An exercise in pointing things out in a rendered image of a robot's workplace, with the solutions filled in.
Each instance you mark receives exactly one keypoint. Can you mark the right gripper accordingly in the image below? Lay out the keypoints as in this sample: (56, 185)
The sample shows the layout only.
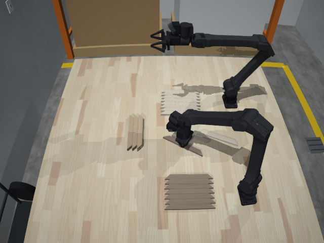
(163, 42)

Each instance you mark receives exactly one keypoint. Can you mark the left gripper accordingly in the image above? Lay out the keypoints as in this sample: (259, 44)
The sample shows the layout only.
(185, 139)

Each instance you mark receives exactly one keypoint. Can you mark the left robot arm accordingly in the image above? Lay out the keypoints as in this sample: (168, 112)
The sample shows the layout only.
(248, 120)

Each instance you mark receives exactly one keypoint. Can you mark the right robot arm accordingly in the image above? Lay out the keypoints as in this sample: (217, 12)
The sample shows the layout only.
(231, 85)

